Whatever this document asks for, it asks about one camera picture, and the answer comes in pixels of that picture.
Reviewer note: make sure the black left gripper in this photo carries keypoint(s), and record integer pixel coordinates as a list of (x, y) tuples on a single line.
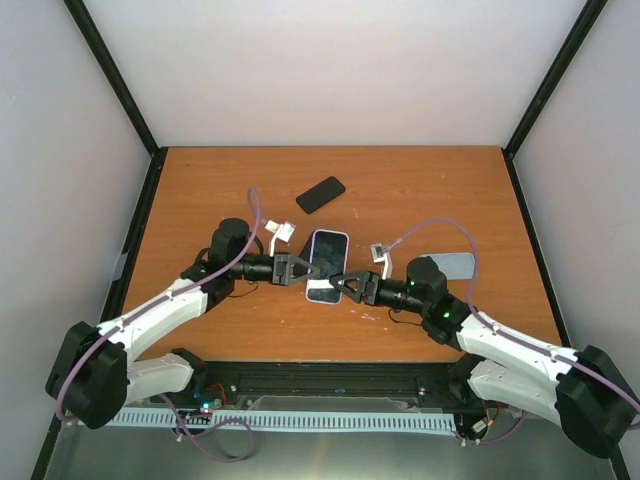
[(282, 269)]

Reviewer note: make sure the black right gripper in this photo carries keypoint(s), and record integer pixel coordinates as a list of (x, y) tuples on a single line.
[(368, 284)]

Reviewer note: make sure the blue phone black screen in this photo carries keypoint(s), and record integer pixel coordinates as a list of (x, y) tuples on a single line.
[(329, 251)]

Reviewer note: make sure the lavender phone case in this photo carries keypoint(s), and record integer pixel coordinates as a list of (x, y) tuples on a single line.
[(320, 292)]

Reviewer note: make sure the light blue phone case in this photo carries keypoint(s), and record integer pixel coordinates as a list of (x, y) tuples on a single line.
[(455, 266)]

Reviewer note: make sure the purple phone black screen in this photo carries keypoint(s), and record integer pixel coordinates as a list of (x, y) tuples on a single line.
[(304, 255)]

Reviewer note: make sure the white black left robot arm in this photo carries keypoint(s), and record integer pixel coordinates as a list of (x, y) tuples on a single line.
[(98, 369)]

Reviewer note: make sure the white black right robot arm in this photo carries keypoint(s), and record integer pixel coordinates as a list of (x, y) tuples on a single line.
[(581, 391)]

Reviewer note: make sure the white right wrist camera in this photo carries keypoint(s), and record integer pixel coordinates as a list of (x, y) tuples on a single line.
[(381, 255)]

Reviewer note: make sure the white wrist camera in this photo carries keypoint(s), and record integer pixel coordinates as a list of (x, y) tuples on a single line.
[(280, 232), (381, 255)]

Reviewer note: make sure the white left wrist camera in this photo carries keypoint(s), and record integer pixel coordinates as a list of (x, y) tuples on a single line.
[(280, 232)]

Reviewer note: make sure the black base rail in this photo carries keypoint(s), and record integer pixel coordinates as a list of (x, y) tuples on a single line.
[(425, 385)]

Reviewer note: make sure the light blue cable duct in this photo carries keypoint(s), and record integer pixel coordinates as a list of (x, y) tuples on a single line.
[(291, 421)]

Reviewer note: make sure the black left frame post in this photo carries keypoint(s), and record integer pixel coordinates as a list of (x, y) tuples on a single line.
[(89, 30)]

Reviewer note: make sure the black frame post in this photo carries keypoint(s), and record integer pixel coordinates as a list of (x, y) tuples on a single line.
[(571, 45), (89, 30)]

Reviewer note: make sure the black right frame post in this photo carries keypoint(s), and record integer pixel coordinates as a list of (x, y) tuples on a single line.
[(571, 45)]

